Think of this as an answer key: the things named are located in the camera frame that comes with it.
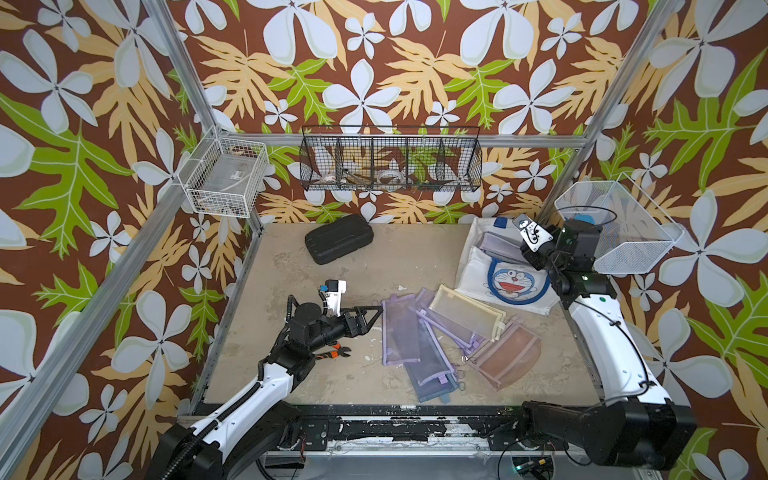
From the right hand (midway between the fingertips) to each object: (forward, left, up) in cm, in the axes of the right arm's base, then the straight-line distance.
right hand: (540, 229), depth 76 cm
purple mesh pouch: (-14, +36, -33) cm, 50 cm away
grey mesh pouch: (+4, +5, -12) cm, 14 cm away
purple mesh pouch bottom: (-28, +27, -30) cm, 49 cm away
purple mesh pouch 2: (-3, +27, -30) cm, 41 cm away
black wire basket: (+32, +39, +1) cm, 50 cm away
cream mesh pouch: (-7, +13, -33) cm, 36 cm away
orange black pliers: (-21, +54, -30) cm, 66 cm away
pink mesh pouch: (-23, +4, -31) cm, 39 cm away
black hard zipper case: (+21, +58, -26) cm, 67 cm away
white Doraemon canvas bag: (-3, +5, -19) cm, 20 cm away
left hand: (-16, +43, -12) cm, 47 cm away
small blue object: (+11, -20, -6) cm, 24 cm away
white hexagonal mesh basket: (-1, -25, -1) cm, 25 cm away
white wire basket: (+18, +88, +4) cm, 90 cm away
